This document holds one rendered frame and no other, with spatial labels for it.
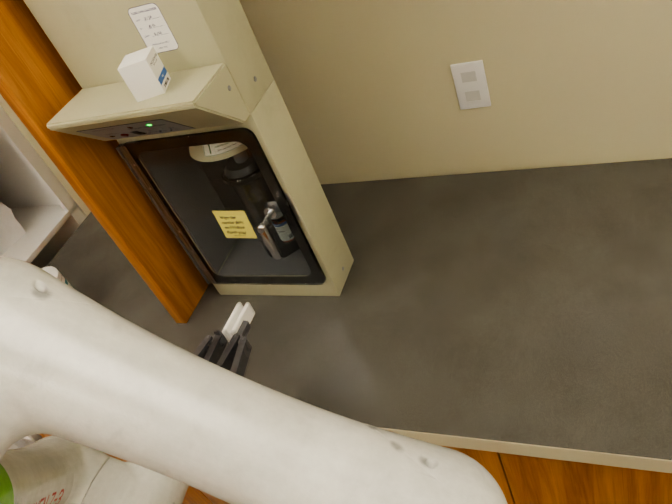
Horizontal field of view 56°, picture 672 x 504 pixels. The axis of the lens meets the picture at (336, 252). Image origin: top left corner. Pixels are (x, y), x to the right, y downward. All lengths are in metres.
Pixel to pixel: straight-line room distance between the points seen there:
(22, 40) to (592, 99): 1.11
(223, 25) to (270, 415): 0.71
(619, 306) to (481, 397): 0.30
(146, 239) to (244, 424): 0.94
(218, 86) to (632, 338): 0.80
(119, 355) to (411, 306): 0.85
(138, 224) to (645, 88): 1.08
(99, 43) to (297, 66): 0.54
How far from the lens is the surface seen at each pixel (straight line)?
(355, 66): 1.50
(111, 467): 0.97
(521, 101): 1.47
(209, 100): 1.01
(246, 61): 1.11
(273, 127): 1.15
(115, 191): 1.36
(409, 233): 1.44
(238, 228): 1.29
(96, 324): 0.53
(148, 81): 1.05
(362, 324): 1.29
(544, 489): 1.27
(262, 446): 0.51
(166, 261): 1.46
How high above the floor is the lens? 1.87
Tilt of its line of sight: 39 degrees down
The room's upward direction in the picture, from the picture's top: 25 degrees counter-clockwise
